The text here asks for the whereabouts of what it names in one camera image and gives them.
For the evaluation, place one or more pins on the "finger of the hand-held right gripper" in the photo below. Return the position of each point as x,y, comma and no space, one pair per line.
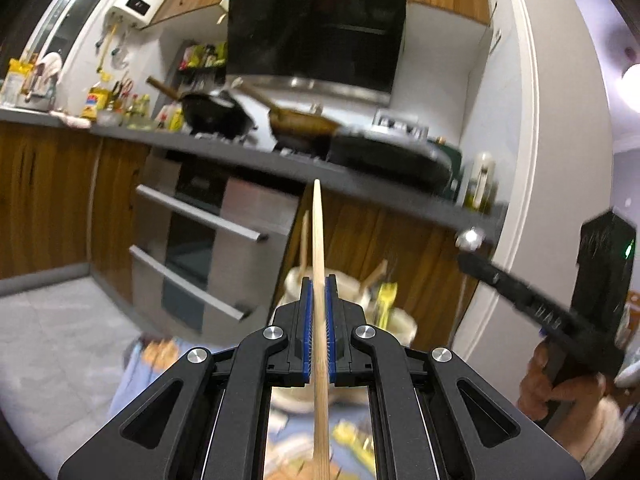
492,275

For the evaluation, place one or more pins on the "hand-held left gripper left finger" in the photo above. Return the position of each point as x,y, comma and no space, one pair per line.
306,330

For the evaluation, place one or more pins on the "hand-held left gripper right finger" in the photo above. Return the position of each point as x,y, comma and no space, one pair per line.
331,330

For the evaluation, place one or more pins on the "yellow plastic spoon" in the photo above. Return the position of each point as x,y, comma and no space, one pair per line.
387,302
352,437

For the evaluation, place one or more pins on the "cream ceramic cutlery holder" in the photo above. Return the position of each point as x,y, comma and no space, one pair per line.
400,325

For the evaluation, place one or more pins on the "person's right forearm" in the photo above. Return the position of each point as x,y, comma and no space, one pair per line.
595,435

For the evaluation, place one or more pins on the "person's right hand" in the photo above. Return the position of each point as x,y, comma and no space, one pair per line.
540,385

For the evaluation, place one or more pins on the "glass oil dispenser bottle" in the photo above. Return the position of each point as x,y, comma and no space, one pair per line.
482,180

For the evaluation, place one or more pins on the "green kitchen appliance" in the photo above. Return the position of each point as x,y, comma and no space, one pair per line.
452,160

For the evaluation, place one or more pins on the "stainless built-in oven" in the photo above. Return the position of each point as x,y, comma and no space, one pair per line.
200,240

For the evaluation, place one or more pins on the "black pan with lid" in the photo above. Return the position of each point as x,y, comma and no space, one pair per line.
390,160

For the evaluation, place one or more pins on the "grey kitchen countertop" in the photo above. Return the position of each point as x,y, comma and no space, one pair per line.
280,170

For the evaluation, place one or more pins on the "white kitchen appliance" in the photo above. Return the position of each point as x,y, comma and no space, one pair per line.
400,122

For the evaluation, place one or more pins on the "blue cartoon printed cloth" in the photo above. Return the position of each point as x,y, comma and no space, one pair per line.
127,385

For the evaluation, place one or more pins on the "round ceiling lamp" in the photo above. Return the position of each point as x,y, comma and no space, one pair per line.
632,77

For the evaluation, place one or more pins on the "black wok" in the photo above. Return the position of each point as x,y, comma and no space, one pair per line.
215,115

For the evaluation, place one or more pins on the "row of seasoning bottles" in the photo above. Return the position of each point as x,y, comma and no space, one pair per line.
145,110

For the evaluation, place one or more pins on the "black spice rack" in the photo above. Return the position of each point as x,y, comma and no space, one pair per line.
200,57

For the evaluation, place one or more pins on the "black range hood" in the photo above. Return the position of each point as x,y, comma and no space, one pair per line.
315,30

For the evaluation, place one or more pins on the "yellow cooking oil bottle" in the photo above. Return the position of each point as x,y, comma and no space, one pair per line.
97,102

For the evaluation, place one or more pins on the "white dish rag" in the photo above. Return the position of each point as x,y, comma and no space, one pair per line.
75,121

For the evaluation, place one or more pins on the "yellow gas pipe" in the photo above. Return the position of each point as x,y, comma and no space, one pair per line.
106,47

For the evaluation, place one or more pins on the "white rag on faucet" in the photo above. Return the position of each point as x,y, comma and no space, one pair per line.
49,67

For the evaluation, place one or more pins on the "yellow food packet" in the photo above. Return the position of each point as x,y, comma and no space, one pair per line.
15,80

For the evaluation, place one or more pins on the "sliding glass window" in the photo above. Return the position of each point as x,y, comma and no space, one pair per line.
55,20

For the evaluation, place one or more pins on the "white door frame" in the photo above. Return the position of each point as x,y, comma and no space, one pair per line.
565,110

